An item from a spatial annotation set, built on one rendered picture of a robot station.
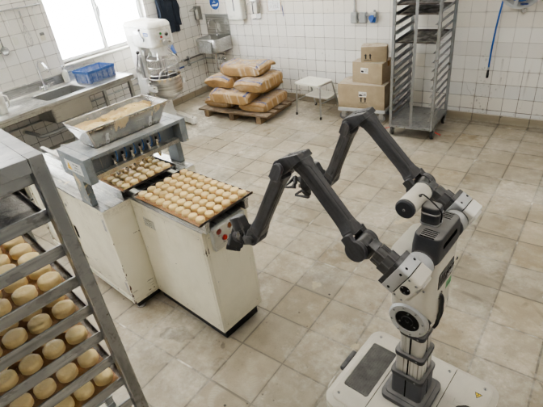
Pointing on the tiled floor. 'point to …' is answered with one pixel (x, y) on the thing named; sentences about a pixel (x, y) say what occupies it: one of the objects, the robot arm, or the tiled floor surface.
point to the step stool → (317, 90)
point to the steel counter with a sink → (57, 101)
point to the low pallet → (247, 111)
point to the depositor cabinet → (110, 234)
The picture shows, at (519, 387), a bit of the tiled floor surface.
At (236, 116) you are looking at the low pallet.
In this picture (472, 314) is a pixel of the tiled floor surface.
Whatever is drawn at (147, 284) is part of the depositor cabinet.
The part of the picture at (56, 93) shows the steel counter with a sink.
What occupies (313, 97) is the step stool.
